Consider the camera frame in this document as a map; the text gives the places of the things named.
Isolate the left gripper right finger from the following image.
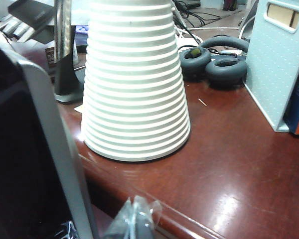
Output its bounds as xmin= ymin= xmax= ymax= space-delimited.
xmin=103 ymin=195 xmax=164 ymax=239

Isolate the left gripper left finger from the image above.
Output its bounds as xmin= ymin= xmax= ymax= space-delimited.
xmin=53 ymin=219 xmax=78 ymax=239

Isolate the white ribbed thermos jug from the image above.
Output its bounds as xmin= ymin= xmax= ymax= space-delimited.
xmin=80 ymin=0 xmax=191 ymax=163

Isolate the small brown box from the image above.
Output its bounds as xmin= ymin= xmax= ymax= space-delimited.
xmin=44 ymin=46 xmax=59 ymax=70

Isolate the chrome monitor stand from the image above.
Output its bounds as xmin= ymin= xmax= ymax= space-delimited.
xmin=53 ymin=0 xmax=85 ymax=104

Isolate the light blue desk organizer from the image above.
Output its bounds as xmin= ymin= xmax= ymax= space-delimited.
xmin=243 ymin=0 xmax=299 ymax=132

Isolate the black device box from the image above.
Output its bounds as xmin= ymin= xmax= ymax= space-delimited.
xmin=7 ymin=0 xmax=56 ymax=34

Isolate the silver flat monitor stand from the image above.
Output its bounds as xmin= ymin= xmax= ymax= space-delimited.
xmin=238 ymin=0 xmax=260 ymax=47

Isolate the black screen silver frame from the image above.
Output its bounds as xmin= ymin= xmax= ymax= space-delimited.
xmin=0 ymin=38 xmax=100 ymax=239

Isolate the white power cable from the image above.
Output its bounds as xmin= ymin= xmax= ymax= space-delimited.
xmin=171 ymin=7 xmax=245 ymax=45

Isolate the black desk cable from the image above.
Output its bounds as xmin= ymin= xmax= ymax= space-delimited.
xmin=173 ymin=0 xmax=223 ymax=28

